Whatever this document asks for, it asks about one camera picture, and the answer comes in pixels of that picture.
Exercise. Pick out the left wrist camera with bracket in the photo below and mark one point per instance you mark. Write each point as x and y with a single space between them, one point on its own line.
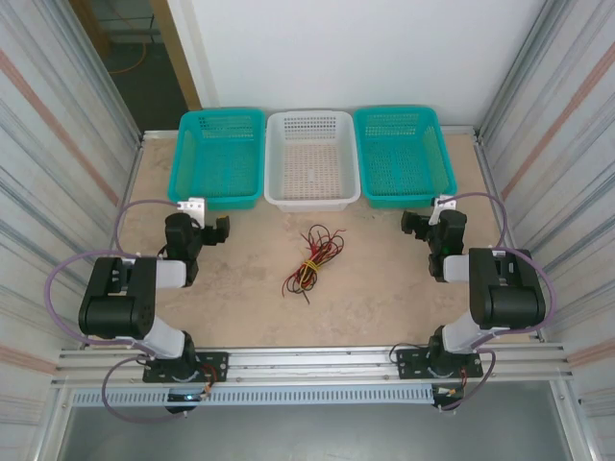
194 207

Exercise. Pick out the teal plastic basket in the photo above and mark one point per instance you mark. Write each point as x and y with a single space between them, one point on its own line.
403 158
216 158

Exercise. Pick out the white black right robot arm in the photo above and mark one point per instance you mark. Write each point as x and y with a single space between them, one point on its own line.
509 298

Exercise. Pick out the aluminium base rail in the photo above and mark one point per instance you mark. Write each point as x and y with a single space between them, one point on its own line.
312 365

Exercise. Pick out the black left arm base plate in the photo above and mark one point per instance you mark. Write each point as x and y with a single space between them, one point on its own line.
216 360

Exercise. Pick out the wooden furniture post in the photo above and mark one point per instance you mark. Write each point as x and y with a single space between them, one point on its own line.
93 29

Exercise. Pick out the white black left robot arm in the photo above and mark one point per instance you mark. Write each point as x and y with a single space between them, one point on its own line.
115 307

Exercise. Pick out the white plastic basket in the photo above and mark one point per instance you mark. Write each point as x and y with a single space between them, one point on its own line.
312 163

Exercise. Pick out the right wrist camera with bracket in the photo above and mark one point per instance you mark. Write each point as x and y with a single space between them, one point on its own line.
442 206

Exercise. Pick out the wooden door frame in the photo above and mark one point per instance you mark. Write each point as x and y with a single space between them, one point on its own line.
180 53

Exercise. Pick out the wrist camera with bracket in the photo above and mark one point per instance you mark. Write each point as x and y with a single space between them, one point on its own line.
194 207
442 206

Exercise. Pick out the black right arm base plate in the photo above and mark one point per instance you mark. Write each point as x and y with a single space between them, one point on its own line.
410 357

